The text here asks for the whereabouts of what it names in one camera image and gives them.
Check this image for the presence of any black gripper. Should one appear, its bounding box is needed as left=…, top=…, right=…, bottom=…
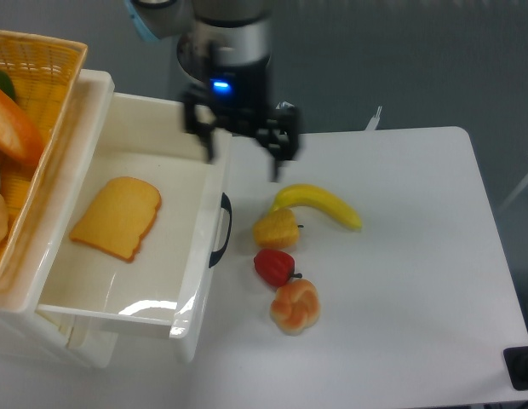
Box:
left=181, top=87, right=301, bottom=182

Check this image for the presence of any orange bread slice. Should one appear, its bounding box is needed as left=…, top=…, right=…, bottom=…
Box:
left=69, top=176, right=162, bottom=262

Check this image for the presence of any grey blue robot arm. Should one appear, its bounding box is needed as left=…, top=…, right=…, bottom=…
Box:
left=125, top=1, right=300, bottom=181

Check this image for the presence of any open white drawer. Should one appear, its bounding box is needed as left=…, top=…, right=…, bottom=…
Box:
left=37, top=93, right=232, bottom=362

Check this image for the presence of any knotted bread roll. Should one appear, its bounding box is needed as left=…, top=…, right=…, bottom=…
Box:
left=270, top=279, right=321, bottom=336

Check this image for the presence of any white drawer cabinet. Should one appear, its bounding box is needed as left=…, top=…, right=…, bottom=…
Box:
left=0, top=69, right=117, bottom=367

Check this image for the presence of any yellow banana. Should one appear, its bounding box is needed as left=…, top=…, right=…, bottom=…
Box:
left=268, top=184, right=363, bottom=231

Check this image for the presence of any yellow bell pepper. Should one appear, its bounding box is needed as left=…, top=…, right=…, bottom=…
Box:
left=252, top=209, right=300, bottom=250

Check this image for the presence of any red bell pepper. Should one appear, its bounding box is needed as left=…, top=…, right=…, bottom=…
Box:
left=253, top=249, right=302, bottom=288

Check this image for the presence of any yellow woven basket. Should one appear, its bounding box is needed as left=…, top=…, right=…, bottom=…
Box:
left=0, top=30, right=88, bottom=279

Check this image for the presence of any orange baguette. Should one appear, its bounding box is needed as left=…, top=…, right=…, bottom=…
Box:
left=0, top=90, right=45, bottom=167

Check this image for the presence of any green vegetable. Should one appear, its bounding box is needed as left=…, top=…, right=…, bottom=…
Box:
left=0, top=69, right=16, bottom=101

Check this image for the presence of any black device at edge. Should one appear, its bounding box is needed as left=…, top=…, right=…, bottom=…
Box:
left=503, top=346, right=528, bottom=391

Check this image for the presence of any black drawer handle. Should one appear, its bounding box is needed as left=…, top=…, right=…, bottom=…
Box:
left=209, top=193, right=232, bottom=268

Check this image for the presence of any white metal bracket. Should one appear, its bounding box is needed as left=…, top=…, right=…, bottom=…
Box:
left=364, top=106, right=382, bottom=131

